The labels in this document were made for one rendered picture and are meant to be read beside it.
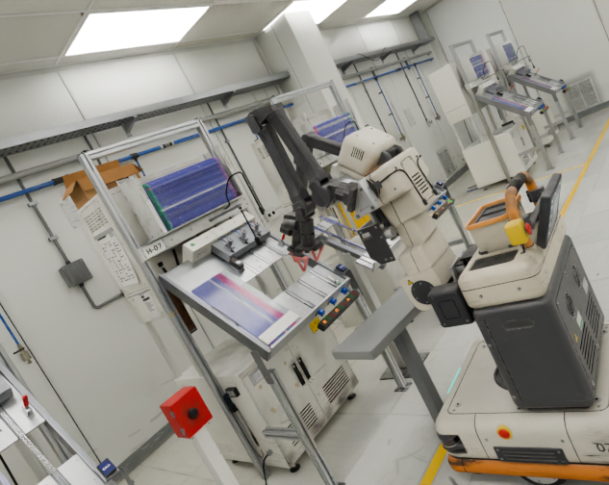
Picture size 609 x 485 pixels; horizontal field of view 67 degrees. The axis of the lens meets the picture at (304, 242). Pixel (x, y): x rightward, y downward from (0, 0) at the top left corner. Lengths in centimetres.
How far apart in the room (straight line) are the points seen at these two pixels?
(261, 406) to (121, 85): 316
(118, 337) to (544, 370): 302
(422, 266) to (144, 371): 267
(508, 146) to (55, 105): 507
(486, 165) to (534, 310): 517
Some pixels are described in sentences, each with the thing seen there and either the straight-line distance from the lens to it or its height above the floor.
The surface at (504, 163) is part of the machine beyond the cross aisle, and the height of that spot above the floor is 26.
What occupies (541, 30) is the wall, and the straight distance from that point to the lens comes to 940.
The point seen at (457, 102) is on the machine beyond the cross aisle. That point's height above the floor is 123.
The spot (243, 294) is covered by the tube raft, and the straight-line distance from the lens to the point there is 230.
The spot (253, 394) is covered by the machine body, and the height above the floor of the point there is 49.
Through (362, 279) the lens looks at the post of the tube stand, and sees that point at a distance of 275.
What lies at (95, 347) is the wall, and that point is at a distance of 379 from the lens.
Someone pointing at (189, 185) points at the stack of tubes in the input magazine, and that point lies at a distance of 257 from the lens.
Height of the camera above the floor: 134
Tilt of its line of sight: 8 degrees down
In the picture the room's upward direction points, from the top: 27 degrees counter-clockwise
